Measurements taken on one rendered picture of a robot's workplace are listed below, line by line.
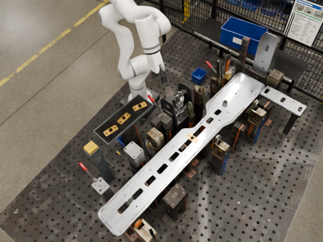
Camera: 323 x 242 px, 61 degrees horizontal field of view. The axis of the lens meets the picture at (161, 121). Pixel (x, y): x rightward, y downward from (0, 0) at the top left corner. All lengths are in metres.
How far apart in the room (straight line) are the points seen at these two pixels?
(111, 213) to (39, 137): 1.90
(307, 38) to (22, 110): 3.01
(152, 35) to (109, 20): 0.45
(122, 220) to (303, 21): 1.67
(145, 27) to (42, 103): 2.49
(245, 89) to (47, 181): 1.53
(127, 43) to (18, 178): 1.93
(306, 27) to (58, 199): 2.01
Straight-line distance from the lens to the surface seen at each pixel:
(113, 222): 1.56
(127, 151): 1.57
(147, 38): 1.28
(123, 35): 1.73
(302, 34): 2.16
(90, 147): 1.58
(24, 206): 2.14
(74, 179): 2.06
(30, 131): 3.39
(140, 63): 1.85
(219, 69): 1.88
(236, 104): 1.89
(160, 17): 1.33
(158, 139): 1.63
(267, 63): 2.03
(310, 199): 2.84
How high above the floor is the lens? 2.47
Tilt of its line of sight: 55 degrees down
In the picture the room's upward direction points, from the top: 7 degrees counter-clockwise
